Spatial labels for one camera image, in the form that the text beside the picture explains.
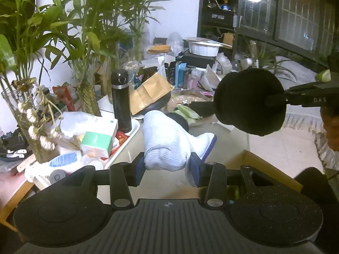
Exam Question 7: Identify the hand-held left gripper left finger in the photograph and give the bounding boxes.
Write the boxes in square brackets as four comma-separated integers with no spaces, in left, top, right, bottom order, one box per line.
[79,152,146,210]

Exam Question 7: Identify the person's right hand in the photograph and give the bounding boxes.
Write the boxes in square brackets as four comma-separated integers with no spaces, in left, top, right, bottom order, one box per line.
[320,106,339,152]

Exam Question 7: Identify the blue carton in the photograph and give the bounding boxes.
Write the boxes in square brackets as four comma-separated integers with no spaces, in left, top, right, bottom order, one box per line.
[176,63,189,88]

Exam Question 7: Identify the black thermos bottle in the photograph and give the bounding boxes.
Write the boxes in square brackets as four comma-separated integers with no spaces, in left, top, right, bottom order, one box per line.
[110,69,133,134]

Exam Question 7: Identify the white box green dot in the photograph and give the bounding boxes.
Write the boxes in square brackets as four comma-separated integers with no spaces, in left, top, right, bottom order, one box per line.
[84,116,119,138]

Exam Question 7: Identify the white bottle blue label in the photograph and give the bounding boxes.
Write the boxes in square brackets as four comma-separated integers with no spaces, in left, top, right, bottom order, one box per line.
[48,150,83,169]

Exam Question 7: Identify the white food container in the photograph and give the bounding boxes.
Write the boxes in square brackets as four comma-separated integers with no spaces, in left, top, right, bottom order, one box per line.
[186,37,223,57]

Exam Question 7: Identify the white tray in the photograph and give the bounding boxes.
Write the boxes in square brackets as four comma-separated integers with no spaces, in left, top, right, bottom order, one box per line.
[96,95,141,166]

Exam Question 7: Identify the patterned rug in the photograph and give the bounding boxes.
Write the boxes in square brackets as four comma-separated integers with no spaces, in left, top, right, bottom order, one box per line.
[283,112,331,164]

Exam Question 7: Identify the long black box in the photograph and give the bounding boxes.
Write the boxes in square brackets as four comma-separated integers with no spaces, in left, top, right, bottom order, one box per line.
[183,51,218,66]

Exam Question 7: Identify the brown paper envelope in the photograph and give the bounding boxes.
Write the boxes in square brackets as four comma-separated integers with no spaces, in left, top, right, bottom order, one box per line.
[129,72,175,116]

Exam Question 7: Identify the lucky bamboo plant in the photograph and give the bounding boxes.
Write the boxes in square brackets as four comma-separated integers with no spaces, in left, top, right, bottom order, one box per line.
[111,0,181,41]
[44,0,129,68]
[0,0,68,92]

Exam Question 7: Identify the black shoe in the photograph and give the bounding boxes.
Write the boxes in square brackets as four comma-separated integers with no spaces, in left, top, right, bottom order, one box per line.
[0,128,29,162]

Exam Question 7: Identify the pink hand sanitizer bottle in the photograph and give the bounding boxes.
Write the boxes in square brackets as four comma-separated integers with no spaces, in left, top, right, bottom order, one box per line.
[189,69,200,88]

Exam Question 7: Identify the light blue knitted sock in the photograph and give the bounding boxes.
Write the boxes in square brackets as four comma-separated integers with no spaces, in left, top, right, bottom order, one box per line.
[142,110,217,184]

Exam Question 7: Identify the white plastic bag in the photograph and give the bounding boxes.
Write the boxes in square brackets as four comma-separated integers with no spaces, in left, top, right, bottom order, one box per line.
[199,64,222,91]

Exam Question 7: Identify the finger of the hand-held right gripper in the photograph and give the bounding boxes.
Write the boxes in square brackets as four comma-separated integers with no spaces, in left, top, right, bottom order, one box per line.
[265,91,292,106]

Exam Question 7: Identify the brown cardboard box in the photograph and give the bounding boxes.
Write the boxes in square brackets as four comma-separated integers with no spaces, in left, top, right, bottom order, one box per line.
[212,150,304,194]

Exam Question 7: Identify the dried flowers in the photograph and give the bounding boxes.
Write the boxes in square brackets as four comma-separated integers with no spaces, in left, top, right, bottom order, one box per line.
[13,77,65,150]

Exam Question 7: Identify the green wipes sachet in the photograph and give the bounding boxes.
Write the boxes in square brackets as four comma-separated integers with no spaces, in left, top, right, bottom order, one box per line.
[176,104,200,119]

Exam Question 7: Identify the black carton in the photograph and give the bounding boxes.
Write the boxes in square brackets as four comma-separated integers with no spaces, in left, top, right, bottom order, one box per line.
[164,61,177,85]

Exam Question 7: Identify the clear plastic bag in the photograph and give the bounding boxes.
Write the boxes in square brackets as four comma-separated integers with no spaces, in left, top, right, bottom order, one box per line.
[166,32,184,52]

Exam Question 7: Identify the glass vase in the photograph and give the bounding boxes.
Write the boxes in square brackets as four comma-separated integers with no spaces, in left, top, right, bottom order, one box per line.
[131,31,145,64]
[1,84,57,164]
[100,55,120,104]
[68,59,100,116]

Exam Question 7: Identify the black fuzzy pouch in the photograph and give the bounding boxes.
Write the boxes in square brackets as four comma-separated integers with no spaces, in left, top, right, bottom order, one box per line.
[189,101,218,117]

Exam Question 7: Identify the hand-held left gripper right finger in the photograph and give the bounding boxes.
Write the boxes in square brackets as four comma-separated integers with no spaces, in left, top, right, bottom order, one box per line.
[190,152,265,209]

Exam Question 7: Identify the window with grille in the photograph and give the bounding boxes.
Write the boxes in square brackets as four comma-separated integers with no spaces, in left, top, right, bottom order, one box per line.
[235,0,339,68]

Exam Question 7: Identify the red packet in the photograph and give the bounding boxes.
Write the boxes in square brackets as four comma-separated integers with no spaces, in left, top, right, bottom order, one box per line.
[52,84,78,112]

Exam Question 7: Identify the spider plant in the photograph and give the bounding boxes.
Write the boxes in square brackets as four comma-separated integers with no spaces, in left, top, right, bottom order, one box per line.
[247,41,298,83]

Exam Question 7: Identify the grey tape roll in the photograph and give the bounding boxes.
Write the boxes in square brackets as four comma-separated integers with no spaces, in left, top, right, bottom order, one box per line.
[49,169,67,184]

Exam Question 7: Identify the black metal shelf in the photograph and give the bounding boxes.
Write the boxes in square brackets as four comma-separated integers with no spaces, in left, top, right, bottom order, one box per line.
[197,0,239,39]

